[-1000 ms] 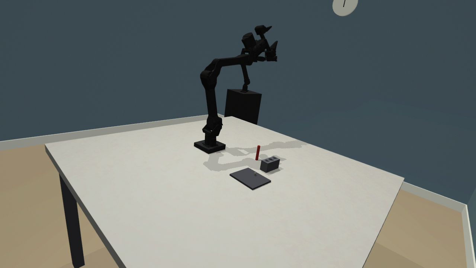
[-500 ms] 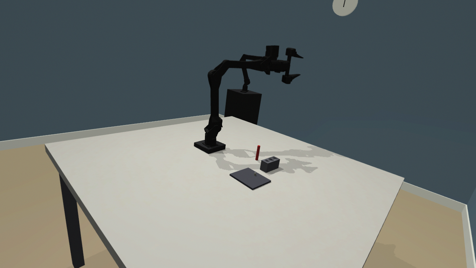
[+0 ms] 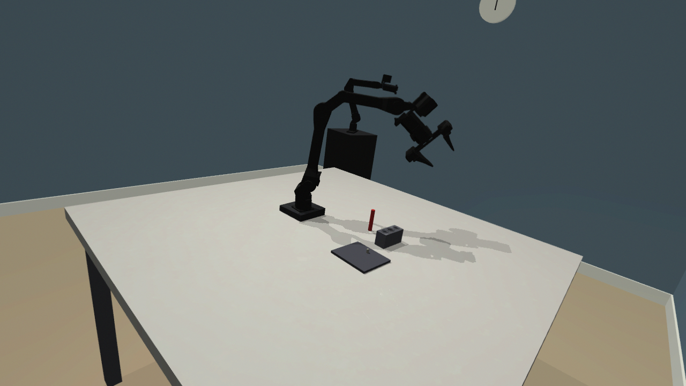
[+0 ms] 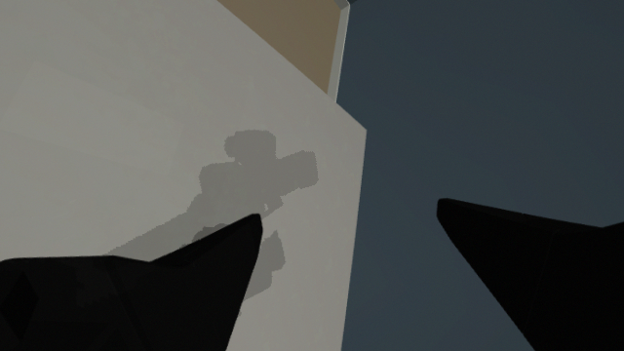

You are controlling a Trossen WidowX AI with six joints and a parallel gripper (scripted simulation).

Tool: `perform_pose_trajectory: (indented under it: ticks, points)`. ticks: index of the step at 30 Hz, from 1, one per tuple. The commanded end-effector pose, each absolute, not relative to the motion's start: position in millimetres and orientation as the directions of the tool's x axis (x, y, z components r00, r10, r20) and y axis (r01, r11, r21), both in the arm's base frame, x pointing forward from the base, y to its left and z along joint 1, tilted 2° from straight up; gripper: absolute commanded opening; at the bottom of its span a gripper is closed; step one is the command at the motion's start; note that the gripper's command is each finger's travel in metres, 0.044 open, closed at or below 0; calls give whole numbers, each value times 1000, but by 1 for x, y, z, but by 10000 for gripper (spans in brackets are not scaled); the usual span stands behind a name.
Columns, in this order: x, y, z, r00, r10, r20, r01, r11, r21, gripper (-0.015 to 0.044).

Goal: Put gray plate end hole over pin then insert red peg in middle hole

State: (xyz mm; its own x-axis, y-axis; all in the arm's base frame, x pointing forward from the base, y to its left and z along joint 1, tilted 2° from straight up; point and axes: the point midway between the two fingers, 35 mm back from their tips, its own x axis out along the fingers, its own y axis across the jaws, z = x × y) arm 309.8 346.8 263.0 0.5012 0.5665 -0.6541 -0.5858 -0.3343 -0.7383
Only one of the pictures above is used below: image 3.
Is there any dark red peg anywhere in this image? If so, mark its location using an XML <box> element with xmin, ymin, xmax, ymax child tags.
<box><xmin>368</xmin><ymin>209</ymin><xmax>375</xmax><ymax>231</ymax></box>

